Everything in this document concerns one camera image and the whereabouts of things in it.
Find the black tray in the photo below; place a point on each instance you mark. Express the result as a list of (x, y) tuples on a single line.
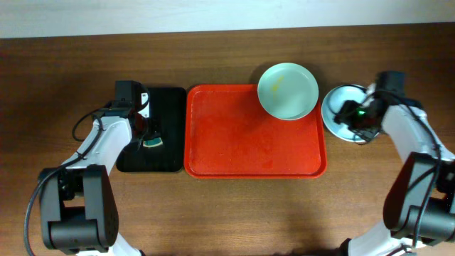
[(168, 105)]

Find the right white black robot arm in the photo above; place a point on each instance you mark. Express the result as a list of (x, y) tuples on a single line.
[(419, 208)]

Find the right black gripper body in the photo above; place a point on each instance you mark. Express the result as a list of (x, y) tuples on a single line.
[(364, 121)]

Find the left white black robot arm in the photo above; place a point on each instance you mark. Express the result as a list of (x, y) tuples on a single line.
[(77, 207)]

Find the light blue plate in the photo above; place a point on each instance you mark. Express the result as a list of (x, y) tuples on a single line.
[(332, 105)]

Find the mint green plate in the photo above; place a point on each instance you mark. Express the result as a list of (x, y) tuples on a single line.
[(288, 91)]

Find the green yellow sponge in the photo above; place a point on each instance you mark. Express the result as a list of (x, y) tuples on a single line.
[(152, 142)]

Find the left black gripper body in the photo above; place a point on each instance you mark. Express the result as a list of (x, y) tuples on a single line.
[(143, 133)]

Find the red tray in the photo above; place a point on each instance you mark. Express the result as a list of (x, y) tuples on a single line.
[(230, 135)]

